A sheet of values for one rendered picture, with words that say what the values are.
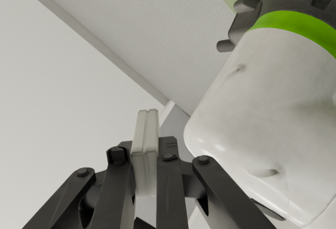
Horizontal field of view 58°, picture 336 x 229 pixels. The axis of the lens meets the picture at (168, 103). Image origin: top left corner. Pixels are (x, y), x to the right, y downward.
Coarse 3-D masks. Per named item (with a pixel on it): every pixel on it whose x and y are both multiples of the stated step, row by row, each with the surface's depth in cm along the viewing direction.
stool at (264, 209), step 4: (252, 200) 272; (256, 204) 270; (260, 204) 263; (260, 208) 275; (264, 208) 265; (268, 208) 259; (264, 212) 282; (268, 212) 271; (272, 212) 261; (272, 216) 277; (276, 216) 266; (280, 216) 259; (280, 220) 272
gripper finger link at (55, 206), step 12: (84, 168) 16; (72, 180) 15; (84, 180) 15; (60, 192) 14; (72, 192) 14; (84, 192) 14; (48, 204) 13; (60, 204) 13; (72, 204) 13; (36, 216) 12; (48, 216) 12; (60, 216) 12; (72, 216) 13; (84, 216) 15; (24, 228) 12; (36, 228) 12; (48, 228) 12; (60, 228) 12; (72, 228) 13; (84, 228) 14
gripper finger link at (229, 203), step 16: (192, 160) 16; (208, 160) 15; (208, 176) 14; (224, 176) 14; (208, 192) 14; (224, 192) 13; (240, 192) 13; (208, 208) 14; (224, 208) 12; (240, 208) 12; (256, 208) 12; (208, 224) 14; (224, 224) 12; (240, 224) 11; (256, 224) 11; (272, 224) 11
